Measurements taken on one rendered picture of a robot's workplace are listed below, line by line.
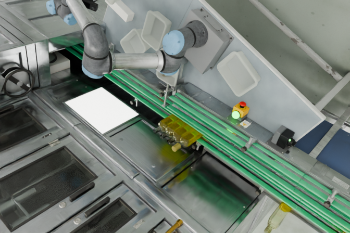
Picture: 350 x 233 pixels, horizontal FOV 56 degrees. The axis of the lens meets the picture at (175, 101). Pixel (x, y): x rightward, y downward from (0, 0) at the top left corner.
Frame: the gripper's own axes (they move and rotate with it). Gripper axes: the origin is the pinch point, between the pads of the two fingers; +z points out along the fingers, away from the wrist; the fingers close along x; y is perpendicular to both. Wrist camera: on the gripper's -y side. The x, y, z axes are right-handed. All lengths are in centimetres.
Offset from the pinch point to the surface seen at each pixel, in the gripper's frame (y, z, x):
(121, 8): 0.6, 17.2, 19.3
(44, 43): 14, -34, 42
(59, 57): 24, -17, 76
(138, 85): -45, 1, 44
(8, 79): 5, -64, 50
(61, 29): 22, -16, 45
